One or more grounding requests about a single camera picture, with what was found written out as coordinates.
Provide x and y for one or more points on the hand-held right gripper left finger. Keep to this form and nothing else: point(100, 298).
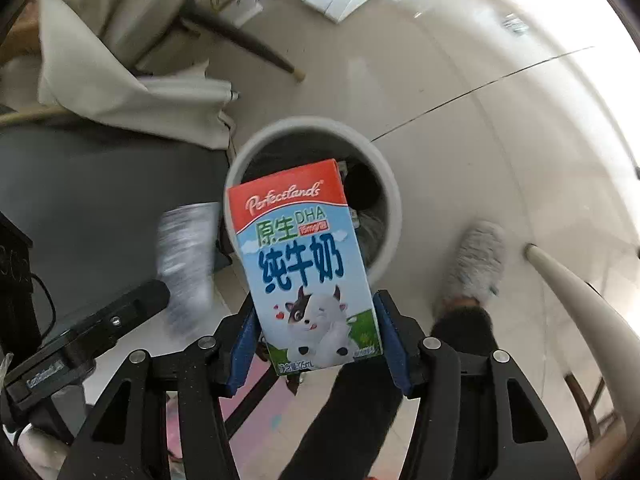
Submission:
point(240, 350)

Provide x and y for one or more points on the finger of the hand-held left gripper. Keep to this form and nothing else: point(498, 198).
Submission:
point(135, 302)

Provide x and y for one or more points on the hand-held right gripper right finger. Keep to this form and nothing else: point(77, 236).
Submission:
point(395, 350)

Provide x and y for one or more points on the blue white milk carton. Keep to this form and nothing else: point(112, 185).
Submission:
point(300, 260)

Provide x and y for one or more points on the white round trash bin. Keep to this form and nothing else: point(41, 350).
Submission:
point(310, 127)

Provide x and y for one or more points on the person's right leg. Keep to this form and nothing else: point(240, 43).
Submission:
point(360, 410)

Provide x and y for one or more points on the pink striped box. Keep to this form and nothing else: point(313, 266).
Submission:
point(280, 410)

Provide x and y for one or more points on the black electronic box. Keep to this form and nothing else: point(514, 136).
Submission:
point(15, 270)

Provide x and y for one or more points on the grey sofa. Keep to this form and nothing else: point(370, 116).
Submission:
point(100, 200)

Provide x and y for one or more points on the grey fluffy slipper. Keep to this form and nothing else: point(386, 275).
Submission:
point(475, 260)

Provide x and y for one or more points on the cream cloth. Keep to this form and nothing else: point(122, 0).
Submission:
point(115, 60)

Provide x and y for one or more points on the dark-legged upholstered chair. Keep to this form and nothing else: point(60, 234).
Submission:
point(235, 35)

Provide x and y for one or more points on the small clear plastic wrapper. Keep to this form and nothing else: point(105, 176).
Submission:
point(515, 25)

